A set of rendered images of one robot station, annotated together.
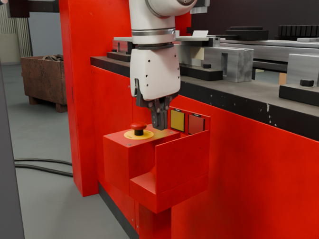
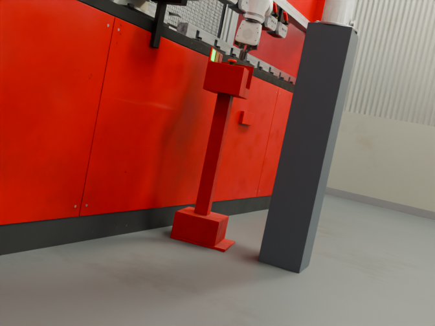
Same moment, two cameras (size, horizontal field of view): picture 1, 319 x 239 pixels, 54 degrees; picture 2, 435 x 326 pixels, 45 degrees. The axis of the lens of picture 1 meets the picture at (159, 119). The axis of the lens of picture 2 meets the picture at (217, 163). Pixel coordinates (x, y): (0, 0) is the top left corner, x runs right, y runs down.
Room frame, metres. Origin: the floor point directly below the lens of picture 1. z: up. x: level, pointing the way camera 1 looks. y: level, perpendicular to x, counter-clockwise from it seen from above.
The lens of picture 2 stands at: (2.04, 1.90, 0.54)
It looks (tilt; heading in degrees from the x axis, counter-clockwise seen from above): 5 degrees down; 234
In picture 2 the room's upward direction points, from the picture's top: 11 degrees clockwise
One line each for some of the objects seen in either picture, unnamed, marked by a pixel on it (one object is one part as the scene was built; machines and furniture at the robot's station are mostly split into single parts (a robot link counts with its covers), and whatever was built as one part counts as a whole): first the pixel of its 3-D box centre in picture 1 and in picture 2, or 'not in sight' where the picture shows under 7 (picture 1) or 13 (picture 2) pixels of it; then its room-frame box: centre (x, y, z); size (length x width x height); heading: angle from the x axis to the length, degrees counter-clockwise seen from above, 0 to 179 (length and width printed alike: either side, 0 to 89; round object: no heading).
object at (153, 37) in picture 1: (154, 36); (253, 18); (0.63, 0.01, 1.01); 0.09 x 0.08 x 0.03; 131
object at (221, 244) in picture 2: not in sight; (205, 228); (0.68, 0.03, 0.06); 0.25 x 0.20 x 0.12; 131
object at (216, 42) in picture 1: (199, 41); not in sight; (1.15, -0.14, 0.99); 0.20 x 0.03 x 0.03; 28
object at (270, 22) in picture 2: not in sight; (267, 15); (-0.06, -0.78, 1.26); 0.15 x 0.09 x 0.17; 28
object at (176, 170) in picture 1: (154, 150); (230, 74); (0.70, 0.01, 0.75); 0.20 x 0.16 x 0.18; 41
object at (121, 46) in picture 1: (135, 50); not in sight; (1.64, 0.12, 0.92); 0.50 x 0.06 x 0.10; 28
